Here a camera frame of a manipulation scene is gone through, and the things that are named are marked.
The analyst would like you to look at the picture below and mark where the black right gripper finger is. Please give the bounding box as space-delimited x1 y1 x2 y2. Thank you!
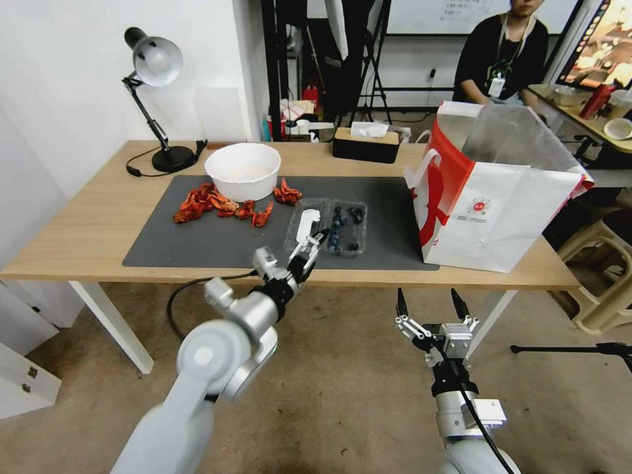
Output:
394 288 441 366
450 288 481 338

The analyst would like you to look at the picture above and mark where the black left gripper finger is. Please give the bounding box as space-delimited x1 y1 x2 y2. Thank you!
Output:
288 226 333 261
302 242 323 280

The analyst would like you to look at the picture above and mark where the clear plastic takeout container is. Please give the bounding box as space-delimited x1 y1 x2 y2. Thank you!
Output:
282 197 369 259

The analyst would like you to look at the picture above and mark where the white and red takeout bag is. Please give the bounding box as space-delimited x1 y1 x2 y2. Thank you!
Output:
403 100 596 275

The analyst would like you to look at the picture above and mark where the black tissue box wooden lid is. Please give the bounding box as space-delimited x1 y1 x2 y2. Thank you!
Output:
331 126 400 165

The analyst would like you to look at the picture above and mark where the dark grey table mat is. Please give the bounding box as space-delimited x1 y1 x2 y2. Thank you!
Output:
122 175 440 271

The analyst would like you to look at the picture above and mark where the white paper bowl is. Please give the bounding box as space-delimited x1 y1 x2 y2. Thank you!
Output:
204 143 282 203

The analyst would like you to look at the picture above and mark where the black stand leg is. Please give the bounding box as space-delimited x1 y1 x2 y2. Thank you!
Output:
510 340 632 374

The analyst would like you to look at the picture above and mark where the white tissue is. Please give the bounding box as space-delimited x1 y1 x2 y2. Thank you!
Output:
349 120 392 140

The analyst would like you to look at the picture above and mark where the beige plastic stool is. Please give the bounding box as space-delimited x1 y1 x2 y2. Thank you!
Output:
558 207 632 332

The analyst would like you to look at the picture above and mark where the black metal rack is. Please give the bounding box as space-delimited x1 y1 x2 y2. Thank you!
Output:
260 0 305 142

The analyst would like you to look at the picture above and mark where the black tripod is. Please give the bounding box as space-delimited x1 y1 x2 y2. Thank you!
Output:
348 0 397 127

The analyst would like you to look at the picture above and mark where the wooden table with white legs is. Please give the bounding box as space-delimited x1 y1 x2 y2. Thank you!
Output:
0 140 581 376

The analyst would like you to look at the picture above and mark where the wooden side table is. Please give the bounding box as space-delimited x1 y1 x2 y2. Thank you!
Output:
525 84 632 172

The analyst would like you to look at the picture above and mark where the white softbox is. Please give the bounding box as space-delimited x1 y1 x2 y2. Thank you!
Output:
323 0 350 58

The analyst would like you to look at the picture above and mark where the black desk lamp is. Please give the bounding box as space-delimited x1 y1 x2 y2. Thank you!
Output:
120 26 196 174

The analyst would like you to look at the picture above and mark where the red bottle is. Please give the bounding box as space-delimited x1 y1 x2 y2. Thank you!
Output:
579 84 618 121

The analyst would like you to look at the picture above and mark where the whiteboard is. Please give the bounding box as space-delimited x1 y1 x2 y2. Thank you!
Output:
384 0 579 36

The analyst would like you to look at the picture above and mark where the person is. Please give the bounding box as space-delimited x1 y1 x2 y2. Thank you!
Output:
452 0 550 107

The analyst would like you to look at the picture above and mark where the white cabinet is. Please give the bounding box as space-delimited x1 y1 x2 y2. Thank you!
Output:
0 278 88 421

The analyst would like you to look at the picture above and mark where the large display screen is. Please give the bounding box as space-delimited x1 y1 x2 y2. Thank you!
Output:
554 0 632 93

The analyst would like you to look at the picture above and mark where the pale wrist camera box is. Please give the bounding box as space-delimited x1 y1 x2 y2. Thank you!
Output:
440 323 471 357

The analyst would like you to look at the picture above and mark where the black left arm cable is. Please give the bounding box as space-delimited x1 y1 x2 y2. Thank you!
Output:
165 269 259 342

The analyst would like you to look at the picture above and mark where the black lamp cord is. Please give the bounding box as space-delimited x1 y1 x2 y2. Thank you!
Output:
126 140 209 178

